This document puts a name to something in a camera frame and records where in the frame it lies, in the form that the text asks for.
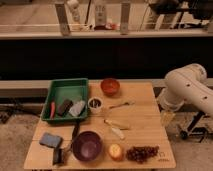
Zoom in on red yellow apple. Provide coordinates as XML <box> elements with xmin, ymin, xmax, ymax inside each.
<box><xmin>108</xmin><ymin>144</ymin><xmax>123</xmax><ymax>161</ymax></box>

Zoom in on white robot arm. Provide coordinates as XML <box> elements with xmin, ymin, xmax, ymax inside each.
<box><xmin>157</xmin><ymin>63</ymin><xmax>213</xmax><ymax>116</ymax></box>

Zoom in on green plastic tray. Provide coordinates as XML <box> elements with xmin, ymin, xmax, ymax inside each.
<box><xmin>41</xmin><ymin>78</ymin><xmax>89</xmax><ymax>124</ymax></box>

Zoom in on red bowl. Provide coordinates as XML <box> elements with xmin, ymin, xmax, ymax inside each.
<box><xmin>100</xmin><ymin>78</ymin><xmax>120</xmax><ymax>96</ymax></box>

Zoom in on white cup with dark contents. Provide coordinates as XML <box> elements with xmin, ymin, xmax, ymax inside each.
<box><xmin>88</xmin><ymin>97</ymin><xmax>103</xmax><ymax>114</ymax></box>

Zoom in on metal fork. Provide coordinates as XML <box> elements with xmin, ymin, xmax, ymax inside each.
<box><xmin>108</xmin><ymin>101</ymin><xmax>134</xmax><ymax>109</ymax></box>

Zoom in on grey cloth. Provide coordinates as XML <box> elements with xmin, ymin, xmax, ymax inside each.
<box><xmin>69</xmin><ymin>100</ymin><xmax>86</xmax><ymax>117</ymax></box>

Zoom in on wooden stick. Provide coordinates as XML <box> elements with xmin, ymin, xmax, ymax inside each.
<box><xmin>104</xmin><ymin>120</ymin><xmax>130</xmax><ymax>130</ymax></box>

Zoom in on dark brown block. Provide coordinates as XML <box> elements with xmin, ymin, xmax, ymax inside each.
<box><xmin>57</xmin><ymin>99</ymin><xmax>73</xmax><ymax>116</ymax></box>

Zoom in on red carrot-like item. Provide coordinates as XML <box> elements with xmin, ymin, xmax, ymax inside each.
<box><xmin>50</xmin><ymin>101</ymin><xmax>55</xmax><ymax>119</ymax></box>

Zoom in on purple bowl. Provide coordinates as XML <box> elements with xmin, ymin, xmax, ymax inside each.
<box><xmin>72</xmin><ymin>131</ymin><xmax>103</xmax><ymax>162</ymax></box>

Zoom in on bunch of dark grapes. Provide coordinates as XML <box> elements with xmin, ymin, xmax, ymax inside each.
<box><xmin>126</xmin><ymin>146</ymin><xmax>159</xmax><ymax>163</ymax></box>

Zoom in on blue sponge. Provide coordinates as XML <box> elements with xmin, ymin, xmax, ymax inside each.
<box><xmin>39</xmin><ymin>133</ymin><xmax>62</xmax><ymax>148</ymax></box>

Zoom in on black clip tool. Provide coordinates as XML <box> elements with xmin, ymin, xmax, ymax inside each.
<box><xmin>53</xmin><ymin>148</ymin><xmax>64</xmax><ymax>165</ymax></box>

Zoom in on black tripod stand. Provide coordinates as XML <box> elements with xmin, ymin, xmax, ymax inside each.
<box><xmin>178</xmin><ymin>111</ymin><xmax>213</xmax><ymax>143</ymax></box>

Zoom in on black handled utensil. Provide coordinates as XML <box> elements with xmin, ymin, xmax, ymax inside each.
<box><xmin>67</xmin><ymin>120</ymin><xmax>80</xmax><ymax>151</ymax></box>

